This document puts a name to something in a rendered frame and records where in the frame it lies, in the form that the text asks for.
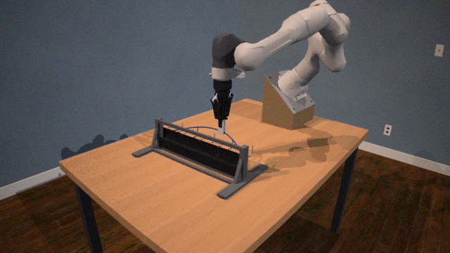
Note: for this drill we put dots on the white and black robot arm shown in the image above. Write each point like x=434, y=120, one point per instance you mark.
x=229, y=50

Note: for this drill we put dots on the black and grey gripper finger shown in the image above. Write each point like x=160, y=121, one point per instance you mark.
x=227, y=107
x=219, y=112

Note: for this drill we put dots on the grey rack with black patch panel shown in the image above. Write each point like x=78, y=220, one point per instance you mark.
x=221, y=160

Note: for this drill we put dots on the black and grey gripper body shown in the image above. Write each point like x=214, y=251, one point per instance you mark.
x=221, y=87

